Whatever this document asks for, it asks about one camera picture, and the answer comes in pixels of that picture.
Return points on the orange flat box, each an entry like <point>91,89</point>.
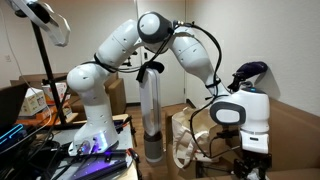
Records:
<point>40,116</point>

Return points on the black laptop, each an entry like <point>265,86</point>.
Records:
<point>10,103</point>

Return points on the black panel purple light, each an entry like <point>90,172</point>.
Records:
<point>100,163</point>

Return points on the white box red print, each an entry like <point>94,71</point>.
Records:
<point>61,91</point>

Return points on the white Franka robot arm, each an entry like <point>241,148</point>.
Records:
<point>96,100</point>

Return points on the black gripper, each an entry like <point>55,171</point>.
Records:
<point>256,160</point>

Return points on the white tripod mounted bracket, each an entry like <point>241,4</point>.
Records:
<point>56,30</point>

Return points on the white wall outlet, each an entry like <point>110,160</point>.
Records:
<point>7,58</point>

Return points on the white cardboard box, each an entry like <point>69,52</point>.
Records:
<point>32,101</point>

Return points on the black door lock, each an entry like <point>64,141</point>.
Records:
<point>145,55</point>

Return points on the purple golf bag hood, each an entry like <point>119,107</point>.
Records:
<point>251,69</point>

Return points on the robot mounting table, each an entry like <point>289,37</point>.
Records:
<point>125,136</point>

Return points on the brown sofa with armrest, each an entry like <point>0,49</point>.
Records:
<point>293,140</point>

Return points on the white bladeless tower fan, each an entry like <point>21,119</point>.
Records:
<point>150,113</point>

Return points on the black box blue light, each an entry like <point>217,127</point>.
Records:
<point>11,135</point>

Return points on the white door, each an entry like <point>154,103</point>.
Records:
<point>173,86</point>

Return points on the cream canvas tote bag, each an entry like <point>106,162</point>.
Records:
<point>181,133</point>

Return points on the black tripod pole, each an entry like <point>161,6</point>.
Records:
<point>50,76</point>

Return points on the black cap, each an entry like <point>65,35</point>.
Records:
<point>155,66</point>

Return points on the cardboard boxes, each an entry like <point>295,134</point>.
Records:
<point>116,93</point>

